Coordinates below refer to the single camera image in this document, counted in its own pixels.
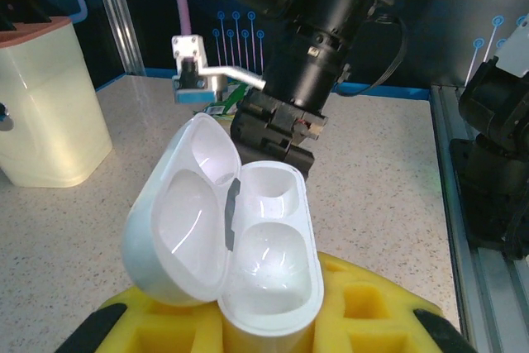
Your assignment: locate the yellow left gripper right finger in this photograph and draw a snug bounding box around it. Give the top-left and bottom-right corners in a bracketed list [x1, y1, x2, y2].
[312, 251, 480, 353]

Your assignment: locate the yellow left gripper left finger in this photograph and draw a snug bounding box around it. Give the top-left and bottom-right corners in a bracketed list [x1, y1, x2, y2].
[55, 286, 226, 353]

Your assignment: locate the small white earbud charging case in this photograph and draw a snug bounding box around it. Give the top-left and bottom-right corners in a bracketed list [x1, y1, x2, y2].
[121, 112, 326, 353]

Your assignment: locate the green snack bag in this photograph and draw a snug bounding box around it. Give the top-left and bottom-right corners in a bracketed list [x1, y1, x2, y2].
[205, 82, 251, 119]

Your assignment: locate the cream knife block orange rim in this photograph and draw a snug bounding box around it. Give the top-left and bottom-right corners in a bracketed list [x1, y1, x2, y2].
[0, 16, 113, 188]

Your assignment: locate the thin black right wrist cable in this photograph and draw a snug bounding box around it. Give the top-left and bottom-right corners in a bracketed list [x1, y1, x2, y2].
[334, 13, 409, 98]

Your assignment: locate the aluminium frame post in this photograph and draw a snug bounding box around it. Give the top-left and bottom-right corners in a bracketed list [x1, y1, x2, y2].
[88, 0, 146, 78]

